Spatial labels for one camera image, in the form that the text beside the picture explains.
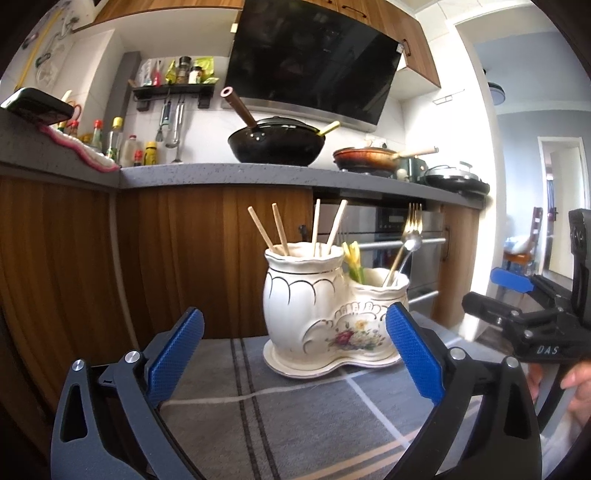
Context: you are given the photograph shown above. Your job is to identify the white door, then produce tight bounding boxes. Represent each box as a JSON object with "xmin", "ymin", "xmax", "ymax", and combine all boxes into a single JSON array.
[{"xmin": 538, "ymin": 136, "xmax": 587, "ymax": 278}]

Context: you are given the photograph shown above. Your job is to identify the person's right hand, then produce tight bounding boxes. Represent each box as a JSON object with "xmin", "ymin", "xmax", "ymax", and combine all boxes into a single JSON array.
[{"xmin": 527, "ymin": 359, "xmax": 591, "ymax": 421}]

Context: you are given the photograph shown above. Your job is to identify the dark green container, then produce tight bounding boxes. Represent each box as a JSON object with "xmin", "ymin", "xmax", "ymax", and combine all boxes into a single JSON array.
[{"xmin": 396, "ymin": 157, "xmax": 428, "ymax": 183}]

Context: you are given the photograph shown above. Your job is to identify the wooden wall cabinet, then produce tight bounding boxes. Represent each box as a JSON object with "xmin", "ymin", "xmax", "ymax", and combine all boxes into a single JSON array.
[
  {"xmin": 336, "ymin": 0, "xmax": 441, "ymax": 88},
  {"xmin": 95, "ymin": 0, "xmax": 244, "ymax": 29}
]

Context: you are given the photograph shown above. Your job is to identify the white ceramic utensil holder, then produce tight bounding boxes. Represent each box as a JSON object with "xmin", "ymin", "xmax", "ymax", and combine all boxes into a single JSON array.
[{"xmin": 262, "ymin": 241, "xmax": 411, "ymax": 379}]

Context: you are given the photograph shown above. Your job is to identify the grey checked table cloth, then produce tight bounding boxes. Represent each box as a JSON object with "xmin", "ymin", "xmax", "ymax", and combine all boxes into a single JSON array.
[{"xmin": 152, "ymin": 309, "xmax": 490, "ymax": 480}]

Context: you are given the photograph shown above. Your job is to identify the row of condiment bottles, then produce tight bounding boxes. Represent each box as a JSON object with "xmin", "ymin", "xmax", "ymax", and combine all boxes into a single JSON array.
[{"xmin": 55, "ymin": 117, "xmax": 160, "ymax": 168}]

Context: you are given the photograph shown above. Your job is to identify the brown frying pan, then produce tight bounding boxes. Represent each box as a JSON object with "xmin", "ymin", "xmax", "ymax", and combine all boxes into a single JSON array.
[{"xmin": 332, "ymin": 145, "xmax": 439, "ymax": 172}]

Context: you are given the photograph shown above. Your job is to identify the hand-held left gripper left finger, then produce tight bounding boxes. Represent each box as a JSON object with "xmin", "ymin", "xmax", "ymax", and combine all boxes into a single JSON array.
[{"xmin": 50, "ymin": 307, "xmax": 206, "ymax": 480}]

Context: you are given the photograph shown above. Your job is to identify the flat black box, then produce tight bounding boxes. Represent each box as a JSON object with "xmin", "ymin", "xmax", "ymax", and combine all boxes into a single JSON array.
[{"xmin": 0, "ymin": 88, "xmax": 75, "ymax": 126}]

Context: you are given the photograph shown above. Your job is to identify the wooden base cabinet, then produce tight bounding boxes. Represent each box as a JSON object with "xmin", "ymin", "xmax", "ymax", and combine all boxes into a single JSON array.
[{"xmin": 0, "ymin": 178, "xmax": 315, "ymax": 393}]

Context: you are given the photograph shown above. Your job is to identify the wooden chair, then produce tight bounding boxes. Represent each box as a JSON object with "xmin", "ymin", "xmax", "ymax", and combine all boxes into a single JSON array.
[{"xmin": 503, "ymin": 207, "xmax": 544, "ymax": 273}]

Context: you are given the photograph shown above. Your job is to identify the black electric baking pan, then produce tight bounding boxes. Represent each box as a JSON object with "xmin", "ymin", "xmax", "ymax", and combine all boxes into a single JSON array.
[{"xmin": 422, "ymin": 161, "xmax": 491, "ymax": 195}]

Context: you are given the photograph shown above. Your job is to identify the stainless steel built-in oven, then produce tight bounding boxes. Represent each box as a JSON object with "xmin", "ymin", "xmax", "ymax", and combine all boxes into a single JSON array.
[{"xmin": 316, "ymin": 203, "xmax": 446, "ymax": 319}]

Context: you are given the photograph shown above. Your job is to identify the narrow wooden cabinet door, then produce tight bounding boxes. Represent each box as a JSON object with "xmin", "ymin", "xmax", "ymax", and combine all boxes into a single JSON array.
[{"xmin": 436, "ymin": 205, "xmax": 482, "ymax": 337}]

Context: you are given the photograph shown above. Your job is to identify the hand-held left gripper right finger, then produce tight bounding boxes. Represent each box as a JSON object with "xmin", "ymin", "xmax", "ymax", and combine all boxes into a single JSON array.
[{"xmin": 385, "ymin": 302, "xmax": 543, "ymax": 480}]

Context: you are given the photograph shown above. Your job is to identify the black wall rack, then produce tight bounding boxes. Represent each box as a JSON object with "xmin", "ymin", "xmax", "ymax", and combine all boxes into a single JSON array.
[{"xmin": 130, "ymin": 83, "xmax": 220, "ymax": 112}]

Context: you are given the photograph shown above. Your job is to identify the wooden chopstick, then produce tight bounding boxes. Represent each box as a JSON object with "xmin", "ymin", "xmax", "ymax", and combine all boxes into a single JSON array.
[
  {"xmin": 311, "ymin": 198, "xmax": 321, "ymax": 257},
  {"xmin": 323, "ymin": 199, "xmax": 348, "ymax": 254},
  {"xmin": 271, "ymin": 203, "xmax": 291, "ymax": 256},
  {"xmin": 248, "ymin": 206, "xmax": 276, "ymax": 254}
]

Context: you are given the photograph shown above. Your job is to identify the metal tongs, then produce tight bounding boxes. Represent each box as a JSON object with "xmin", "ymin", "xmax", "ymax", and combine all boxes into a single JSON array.
[{"xmin": 165, "ymin": 102, "xmax": 185, "ymax": 148}]

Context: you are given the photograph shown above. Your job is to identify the silver spoon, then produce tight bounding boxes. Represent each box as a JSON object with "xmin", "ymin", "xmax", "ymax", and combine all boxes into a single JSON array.
[{"xmin": 390, "ymin": 232, "xmax": 422, "ymax": 286}]

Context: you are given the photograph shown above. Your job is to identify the black wok with brown handle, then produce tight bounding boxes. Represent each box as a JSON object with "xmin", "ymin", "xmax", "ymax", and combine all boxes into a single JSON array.
[{"xmin": 221, "ymin": 87, "xmax": 326, "ymax": 164}]

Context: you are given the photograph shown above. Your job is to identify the black glass range hood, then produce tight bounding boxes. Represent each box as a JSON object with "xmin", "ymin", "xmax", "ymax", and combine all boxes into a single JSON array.
[{"xmin": 221, "ymin": 0, "xmax": 402, "ymax": 127}]

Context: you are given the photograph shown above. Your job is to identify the pink-edged white cloth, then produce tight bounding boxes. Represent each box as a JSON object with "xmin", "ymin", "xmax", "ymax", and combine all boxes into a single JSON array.
[{"xmin": 39, "ymin": 122, "xmax": 121, "ymax": 174}]

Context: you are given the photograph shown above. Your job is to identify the yellow-green bag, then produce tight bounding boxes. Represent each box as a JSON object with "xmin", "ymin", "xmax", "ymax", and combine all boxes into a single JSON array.
[{"xmin": 194, "ymin": 56, "xmax": 216, "ymax": 84}]

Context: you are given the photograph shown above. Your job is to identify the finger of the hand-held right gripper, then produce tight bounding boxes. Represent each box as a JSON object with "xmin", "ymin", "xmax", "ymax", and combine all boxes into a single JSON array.
[
  {"xmin": 462, "ymin": 292, "xmax": 527, "ymax": 340},
  {"xmin": 490, "ymin": 267, "xmax": 536, "ymax": 294}
]

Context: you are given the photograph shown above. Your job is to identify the gold fork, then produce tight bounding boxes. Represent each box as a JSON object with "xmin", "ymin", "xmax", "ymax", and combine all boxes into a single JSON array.
[{"xmin": 382, "ymin": 202, "xmax": 424, "ymax": 287}]

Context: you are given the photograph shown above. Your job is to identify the yellow gas pipe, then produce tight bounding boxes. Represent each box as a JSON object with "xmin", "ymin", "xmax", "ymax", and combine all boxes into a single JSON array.
[{"xmin": 18, "ymin": 9, "xmax": 63, "ymax": 88}]

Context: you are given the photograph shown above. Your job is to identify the yellow tulip-shaped utensil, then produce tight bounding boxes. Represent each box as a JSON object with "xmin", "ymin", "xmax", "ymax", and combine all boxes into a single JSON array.
[{"xmin": 342, "ymin": 240, "xmax": 365, "ymax": 283}]

